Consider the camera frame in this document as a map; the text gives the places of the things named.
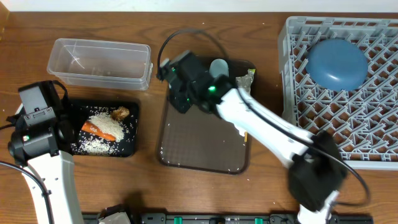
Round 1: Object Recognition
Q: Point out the clear plastic bin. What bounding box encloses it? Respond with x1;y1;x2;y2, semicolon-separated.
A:
47;38;153;91

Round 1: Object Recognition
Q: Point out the brown food scrap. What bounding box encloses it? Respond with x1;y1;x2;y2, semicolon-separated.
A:
111;106;130;121

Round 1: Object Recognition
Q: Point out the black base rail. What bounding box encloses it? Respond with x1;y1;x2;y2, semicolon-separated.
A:
82;203;374;224

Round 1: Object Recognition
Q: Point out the dark brown serving tray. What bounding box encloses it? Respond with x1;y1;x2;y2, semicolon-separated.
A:
157;53;258;175

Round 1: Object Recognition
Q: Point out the light blue plastic cup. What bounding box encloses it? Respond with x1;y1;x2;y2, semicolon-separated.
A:
209;58;229;78

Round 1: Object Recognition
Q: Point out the grey plastic dishwasher rack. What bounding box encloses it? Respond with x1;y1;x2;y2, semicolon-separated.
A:
278;16;397;170

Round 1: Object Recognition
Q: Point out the pile of white rice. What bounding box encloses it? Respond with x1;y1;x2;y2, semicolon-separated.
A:
76;105;137;156

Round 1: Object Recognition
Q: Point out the silver green snack wrapper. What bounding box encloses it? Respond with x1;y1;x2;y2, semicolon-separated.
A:
236;68;256;95

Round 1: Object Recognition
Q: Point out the crumpled white paper napkin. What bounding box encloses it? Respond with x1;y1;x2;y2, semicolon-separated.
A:
234;124;246;137

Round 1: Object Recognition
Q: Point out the large dark blue bowl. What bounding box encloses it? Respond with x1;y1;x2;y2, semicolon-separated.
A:
305;39;368;91

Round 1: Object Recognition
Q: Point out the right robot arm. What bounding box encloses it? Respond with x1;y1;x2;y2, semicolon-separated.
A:
166;73;347;223

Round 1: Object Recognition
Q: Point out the orange carrot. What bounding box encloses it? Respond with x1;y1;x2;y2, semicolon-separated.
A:
81;121;116;141

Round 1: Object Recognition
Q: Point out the black waste tray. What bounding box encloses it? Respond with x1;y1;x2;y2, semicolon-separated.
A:
67;98;140;157

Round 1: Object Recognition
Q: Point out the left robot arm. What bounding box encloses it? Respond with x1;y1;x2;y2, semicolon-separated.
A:
8;105;84;223

